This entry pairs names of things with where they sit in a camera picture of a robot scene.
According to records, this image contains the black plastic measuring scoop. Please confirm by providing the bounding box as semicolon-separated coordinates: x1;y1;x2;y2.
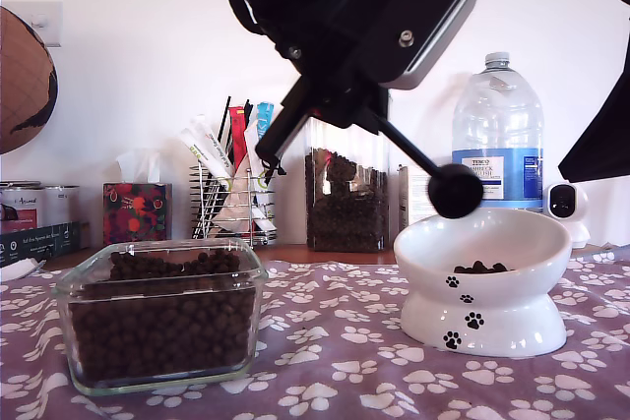
368;109;485;220

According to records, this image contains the small cat food kibble portion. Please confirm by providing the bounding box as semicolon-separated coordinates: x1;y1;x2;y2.
452;260;509;274

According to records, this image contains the square glass food container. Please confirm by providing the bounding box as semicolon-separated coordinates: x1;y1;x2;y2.
52;236;270;397

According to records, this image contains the brown cat food kibble pile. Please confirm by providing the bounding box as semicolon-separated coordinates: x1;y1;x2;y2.
303;147;389;253
68;250;255;385

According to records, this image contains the white paw print cat bowl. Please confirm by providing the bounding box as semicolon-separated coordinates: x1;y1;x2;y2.
392;207;573;358

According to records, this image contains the tall clear jar white lid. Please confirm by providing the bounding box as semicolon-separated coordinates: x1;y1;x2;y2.
303;90;394;254

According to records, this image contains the blue sachet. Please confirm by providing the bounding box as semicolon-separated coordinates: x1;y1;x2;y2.
254;102;275;144

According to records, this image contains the black plastic clip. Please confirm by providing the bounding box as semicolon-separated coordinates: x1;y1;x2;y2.
260;156;287;185

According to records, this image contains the long white sachet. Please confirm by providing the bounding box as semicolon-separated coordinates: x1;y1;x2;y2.
242;120;278;235

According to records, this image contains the red sachet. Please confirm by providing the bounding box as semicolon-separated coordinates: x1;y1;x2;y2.
227;105;251;173

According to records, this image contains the small white cardboard box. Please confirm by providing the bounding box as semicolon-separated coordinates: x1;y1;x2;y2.
396;164;433;230

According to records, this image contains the large clear water bottle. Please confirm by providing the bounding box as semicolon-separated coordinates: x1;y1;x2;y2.
450;51;546;215

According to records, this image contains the thin black stick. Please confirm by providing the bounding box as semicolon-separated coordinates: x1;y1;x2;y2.
216;95;232;146

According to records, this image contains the white paper sachet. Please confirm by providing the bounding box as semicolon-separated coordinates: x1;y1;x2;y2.
190;114;232;168

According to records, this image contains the white sachet green print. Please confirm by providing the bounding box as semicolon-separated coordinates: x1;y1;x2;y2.
177;127;232;194

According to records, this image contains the white tissue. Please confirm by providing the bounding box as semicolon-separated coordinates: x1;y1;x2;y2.
113;148;161;185

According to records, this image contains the floral tissue box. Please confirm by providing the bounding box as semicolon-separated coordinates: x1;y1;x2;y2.
101;182;173;246

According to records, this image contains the purple paw print cloth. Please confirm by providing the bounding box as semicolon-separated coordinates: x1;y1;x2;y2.
0;245;630;420

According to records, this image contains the brown round globe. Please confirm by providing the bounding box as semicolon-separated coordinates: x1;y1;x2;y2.
0;6;58;155

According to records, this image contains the white tin red label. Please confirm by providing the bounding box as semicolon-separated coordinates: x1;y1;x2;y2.
0;180;44;235

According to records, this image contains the small white round camera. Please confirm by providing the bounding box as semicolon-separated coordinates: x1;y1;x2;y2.
540;181;591;250

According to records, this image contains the chrome wire basket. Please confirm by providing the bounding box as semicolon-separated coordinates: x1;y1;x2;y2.
188;163;278;248

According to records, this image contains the white wall switch plate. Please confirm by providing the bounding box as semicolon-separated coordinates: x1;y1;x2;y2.
27;0;64;48

